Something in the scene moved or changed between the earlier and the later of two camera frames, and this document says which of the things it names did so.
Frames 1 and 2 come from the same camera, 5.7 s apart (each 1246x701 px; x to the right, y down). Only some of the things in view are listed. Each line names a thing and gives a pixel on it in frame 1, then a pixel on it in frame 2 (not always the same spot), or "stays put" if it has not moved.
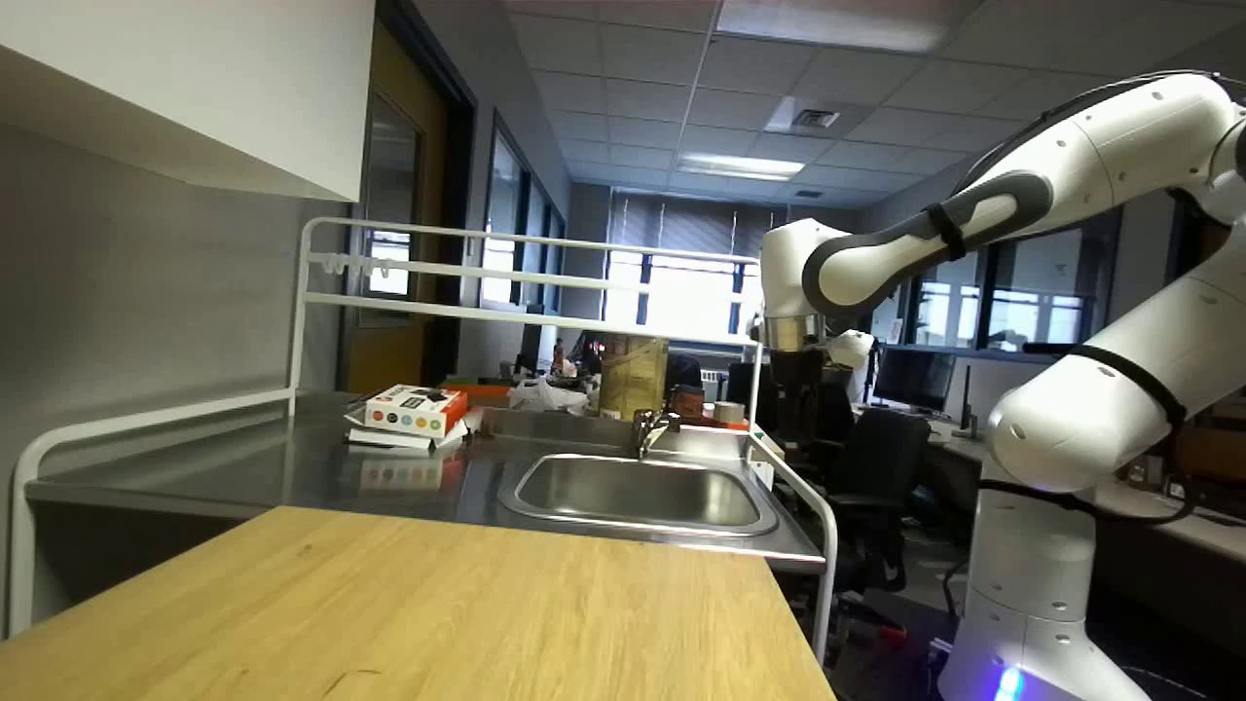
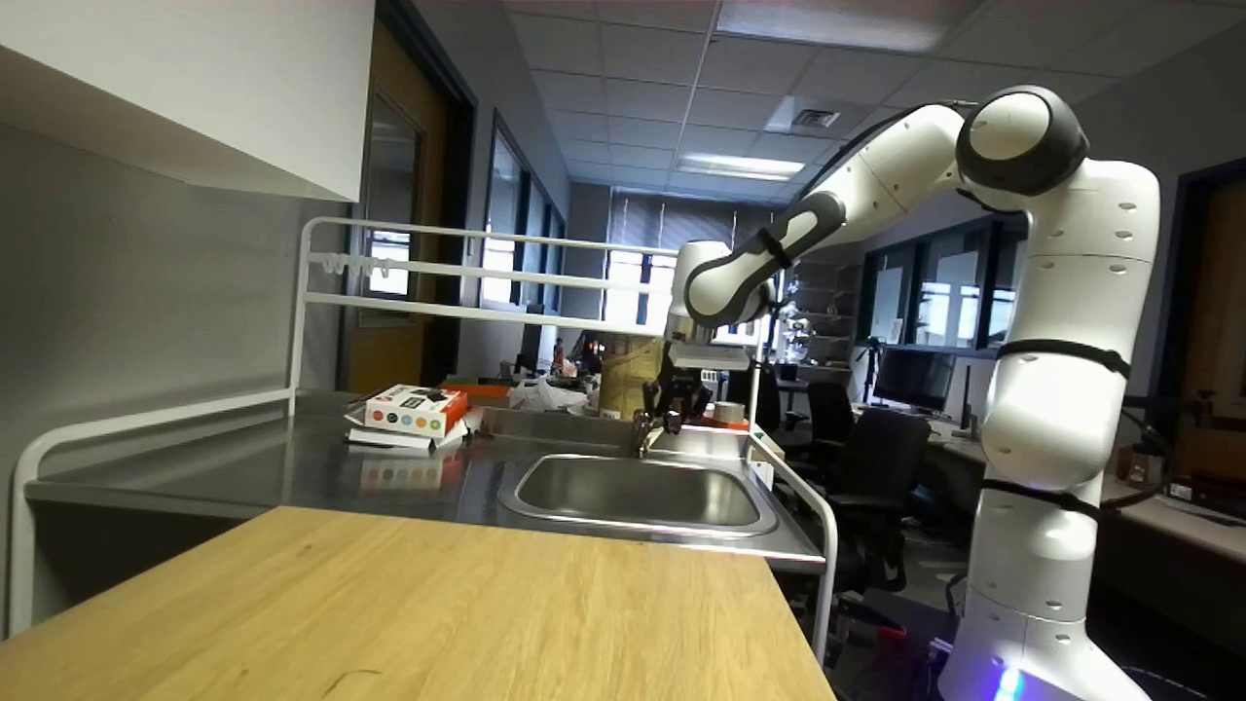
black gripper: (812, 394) to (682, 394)
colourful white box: (417, 407) stays put
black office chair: (873, 460) stays put
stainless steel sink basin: (638, 494) stays put
